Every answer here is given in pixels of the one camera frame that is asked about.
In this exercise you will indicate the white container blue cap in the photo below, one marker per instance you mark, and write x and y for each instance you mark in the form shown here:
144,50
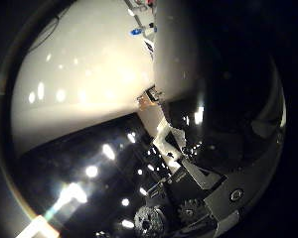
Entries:
136,32

